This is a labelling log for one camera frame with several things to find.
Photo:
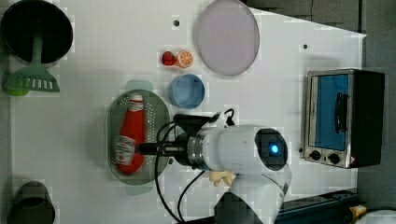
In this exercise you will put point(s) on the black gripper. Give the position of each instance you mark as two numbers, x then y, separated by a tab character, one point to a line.
177	149

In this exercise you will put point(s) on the red ketchup bottle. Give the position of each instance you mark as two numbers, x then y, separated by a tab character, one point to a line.
132	134

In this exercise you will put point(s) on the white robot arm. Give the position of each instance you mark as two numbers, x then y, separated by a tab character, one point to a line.
256	155

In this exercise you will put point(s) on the green oval strainer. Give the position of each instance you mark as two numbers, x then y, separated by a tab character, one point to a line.
156	115

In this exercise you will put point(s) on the red strawberry toy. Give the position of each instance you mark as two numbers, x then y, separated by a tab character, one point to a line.
168	58

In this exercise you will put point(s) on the orange slice toy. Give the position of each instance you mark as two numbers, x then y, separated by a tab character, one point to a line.
184	59

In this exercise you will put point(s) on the dark grey cup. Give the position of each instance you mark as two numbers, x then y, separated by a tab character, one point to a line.
32	205

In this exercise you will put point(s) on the green slotted spatula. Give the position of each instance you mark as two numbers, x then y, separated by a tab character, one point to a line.
34	76

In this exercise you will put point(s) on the grey round plate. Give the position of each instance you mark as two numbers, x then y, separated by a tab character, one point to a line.
228	37

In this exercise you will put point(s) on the black round pan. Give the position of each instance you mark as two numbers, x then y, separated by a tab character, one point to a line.
26	19

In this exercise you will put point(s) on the silver black toaster oven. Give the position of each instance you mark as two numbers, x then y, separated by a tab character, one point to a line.
344	117

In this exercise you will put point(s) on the yellow red clamp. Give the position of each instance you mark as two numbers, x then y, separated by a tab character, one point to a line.
358	211

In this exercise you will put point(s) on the blue metal rail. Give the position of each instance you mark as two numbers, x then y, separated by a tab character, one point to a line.
329	208

